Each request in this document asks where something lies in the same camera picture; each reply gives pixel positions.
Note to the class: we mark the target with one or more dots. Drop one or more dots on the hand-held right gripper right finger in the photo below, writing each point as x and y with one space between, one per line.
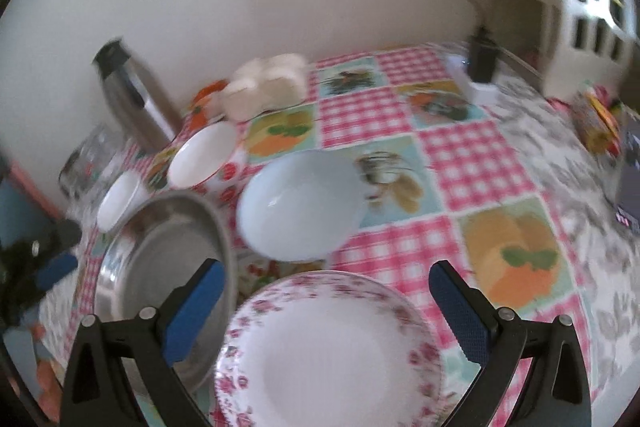
460 317

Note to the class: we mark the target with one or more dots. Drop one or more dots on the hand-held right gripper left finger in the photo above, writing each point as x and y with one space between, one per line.
195 312

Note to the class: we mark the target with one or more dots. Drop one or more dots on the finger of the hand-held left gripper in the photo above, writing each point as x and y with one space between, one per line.
56 270
64 233

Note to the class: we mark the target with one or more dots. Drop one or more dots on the stainless steel bowl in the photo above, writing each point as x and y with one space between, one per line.
160 252

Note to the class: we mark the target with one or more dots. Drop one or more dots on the pink floral plate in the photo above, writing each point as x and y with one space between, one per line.
320 357

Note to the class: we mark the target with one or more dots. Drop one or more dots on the pale blue bowl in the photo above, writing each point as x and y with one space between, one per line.
300 212

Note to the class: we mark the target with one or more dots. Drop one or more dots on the white bowl with red rim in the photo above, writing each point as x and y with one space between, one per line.
200 154

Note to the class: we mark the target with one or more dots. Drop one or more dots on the small white dish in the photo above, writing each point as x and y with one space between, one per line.
117 202

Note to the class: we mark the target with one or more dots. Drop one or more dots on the clear drinking glass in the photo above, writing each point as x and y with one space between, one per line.
85 162

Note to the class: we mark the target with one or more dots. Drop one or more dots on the stainless steel thermos jug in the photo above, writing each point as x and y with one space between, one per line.
135 102

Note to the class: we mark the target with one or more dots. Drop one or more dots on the orange snack packet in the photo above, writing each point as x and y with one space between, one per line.
210 94

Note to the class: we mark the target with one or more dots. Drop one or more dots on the pink checkered tablecloth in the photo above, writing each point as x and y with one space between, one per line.
370 117

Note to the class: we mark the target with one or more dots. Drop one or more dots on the dark electronic device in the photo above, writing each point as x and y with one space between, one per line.
630 177

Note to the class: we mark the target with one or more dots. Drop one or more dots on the colourful snack packets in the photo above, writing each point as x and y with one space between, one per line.
597 122

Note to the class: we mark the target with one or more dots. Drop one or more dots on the black power adapter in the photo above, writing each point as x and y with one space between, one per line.
482 57

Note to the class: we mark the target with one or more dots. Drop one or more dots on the white plastic rack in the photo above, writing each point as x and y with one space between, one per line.
565 72

